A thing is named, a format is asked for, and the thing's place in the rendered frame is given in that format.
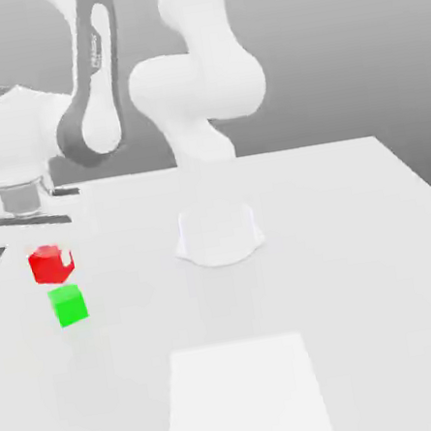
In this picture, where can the small red cube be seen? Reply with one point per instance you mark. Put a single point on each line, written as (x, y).
(47, 267)

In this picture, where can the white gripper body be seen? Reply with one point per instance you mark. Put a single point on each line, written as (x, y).
(25, 230)

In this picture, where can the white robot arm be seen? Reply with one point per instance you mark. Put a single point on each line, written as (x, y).
(196, 97)

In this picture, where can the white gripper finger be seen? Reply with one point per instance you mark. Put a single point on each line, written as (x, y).
(65, 252)

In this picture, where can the small green cube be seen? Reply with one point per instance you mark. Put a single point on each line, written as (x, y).
(70, 306)

